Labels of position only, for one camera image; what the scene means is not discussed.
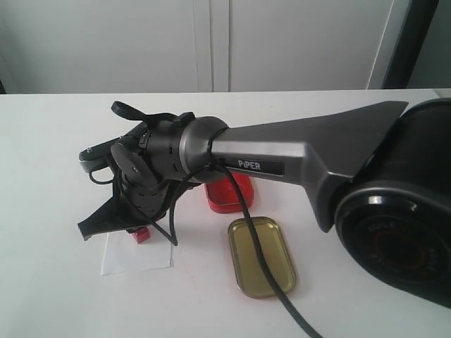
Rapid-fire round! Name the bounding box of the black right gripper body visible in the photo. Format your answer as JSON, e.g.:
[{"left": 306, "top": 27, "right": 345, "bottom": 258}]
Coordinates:
[{"left": 111, "top": 111, "right": 194, "bottom": 228}]

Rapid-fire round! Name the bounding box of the red plastic stamp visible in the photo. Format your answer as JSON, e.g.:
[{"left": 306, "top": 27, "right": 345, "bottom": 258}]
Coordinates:
[{"left": 127, "top": 227, "right": 151, "bottom": 244}]

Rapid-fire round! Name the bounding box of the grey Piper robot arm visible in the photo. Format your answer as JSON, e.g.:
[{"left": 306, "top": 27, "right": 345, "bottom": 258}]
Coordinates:
[{"left": 78, "top": 99, "right": 450, "bottom": 307}]

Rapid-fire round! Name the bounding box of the red ink pad tin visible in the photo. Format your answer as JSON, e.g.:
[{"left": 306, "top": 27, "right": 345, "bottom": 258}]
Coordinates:
[{"left": 204, "top": 173, "right": 254, "bottom": 214}]

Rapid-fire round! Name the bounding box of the white paper sheet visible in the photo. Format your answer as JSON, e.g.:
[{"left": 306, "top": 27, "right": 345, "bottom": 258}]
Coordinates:
[{"left": 101, "top": 232, "right": 172, "bottom": 275}]

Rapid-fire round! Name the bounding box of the white cabinet with doors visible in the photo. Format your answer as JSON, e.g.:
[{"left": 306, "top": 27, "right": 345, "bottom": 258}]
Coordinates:
[{"left": 1, "top": 1, "right": 410, "bottom": 94}]

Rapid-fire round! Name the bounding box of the gold metal tin lid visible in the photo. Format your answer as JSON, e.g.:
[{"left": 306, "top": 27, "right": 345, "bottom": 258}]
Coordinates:
[{"left": 227, "top": 215, "right": 297, "bottom": 299}]

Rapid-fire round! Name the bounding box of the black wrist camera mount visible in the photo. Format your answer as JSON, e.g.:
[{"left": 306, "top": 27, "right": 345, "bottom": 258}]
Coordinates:
[{"left": 79, "top": 138, "right": 118, "bottom": 173}]

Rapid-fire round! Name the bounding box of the dark vertical post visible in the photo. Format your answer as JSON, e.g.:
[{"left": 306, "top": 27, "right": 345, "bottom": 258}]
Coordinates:
[{"left": 381, "top": 0, "right": 439, "bottom": 89}]

